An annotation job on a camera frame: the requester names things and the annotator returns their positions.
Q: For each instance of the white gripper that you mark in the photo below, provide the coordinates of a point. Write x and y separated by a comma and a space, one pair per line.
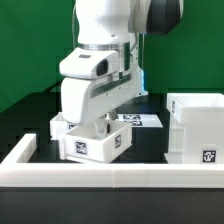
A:
83, 101

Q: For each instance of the white front drawer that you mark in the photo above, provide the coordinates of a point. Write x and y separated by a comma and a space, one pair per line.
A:
83, 144

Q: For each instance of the white drawer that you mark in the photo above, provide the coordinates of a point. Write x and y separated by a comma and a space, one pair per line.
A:
58, 126
83, 144

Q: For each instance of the white drawer cabinet box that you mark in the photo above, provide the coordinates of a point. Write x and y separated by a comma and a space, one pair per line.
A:
196, 128

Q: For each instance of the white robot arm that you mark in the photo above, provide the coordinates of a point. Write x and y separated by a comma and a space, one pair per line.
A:
117, 24

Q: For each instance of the white tag sheet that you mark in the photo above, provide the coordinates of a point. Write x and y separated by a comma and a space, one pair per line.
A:
140, 120

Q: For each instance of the white U-shaped boundary fence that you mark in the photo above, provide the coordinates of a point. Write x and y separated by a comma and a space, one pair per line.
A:
16, 170

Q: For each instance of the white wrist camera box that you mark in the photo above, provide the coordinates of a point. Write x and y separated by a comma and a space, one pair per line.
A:
89, 64

